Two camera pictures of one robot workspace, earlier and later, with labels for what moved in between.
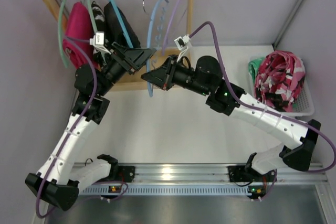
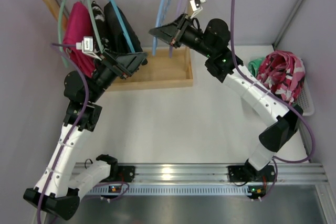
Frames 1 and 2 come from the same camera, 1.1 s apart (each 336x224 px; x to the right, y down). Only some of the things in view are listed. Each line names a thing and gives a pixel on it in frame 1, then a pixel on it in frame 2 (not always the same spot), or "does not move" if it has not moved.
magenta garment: (79, 25) does not move
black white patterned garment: (99, 16) does not move
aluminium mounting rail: (197, 174) does not move
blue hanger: (148, 59) -> (161, 8)
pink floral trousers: (279, 80) does not move
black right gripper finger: (157, 76) -> (167, 32)
